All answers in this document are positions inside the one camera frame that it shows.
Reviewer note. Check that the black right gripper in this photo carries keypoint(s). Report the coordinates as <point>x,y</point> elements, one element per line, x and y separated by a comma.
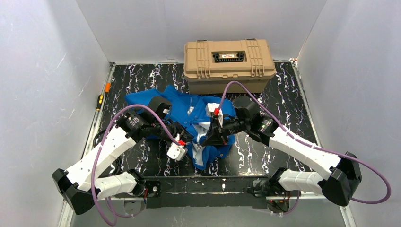
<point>222,130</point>

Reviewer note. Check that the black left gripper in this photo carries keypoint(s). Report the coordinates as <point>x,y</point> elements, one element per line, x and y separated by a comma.
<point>180,134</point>

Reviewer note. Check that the blue zip jacket white lining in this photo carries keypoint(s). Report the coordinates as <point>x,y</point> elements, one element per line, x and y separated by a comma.
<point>190,111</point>

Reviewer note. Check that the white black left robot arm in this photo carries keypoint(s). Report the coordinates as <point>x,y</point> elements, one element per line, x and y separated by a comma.
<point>82,186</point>

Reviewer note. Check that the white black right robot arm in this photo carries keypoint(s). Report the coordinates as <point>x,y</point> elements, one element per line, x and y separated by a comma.
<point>332,176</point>

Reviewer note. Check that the tan plastic toolbox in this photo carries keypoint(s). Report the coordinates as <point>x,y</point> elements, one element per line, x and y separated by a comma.
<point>210,65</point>

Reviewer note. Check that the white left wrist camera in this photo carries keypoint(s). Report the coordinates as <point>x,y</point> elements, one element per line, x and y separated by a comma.
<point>177,152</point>

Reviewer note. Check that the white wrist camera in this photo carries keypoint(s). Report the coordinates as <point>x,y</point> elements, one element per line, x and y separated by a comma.
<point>212,110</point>
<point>177,152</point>

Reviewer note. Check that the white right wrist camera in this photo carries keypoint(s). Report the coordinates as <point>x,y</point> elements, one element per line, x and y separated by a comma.
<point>212,110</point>

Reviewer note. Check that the orange handled screwdriver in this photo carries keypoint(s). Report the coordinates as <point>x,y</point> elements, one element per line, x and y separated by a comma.
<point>107,87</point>

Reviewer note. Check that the yellow black handled screwdriver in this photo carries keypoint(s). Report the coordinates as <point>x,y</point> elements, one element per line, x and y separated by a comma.
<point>99,102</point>

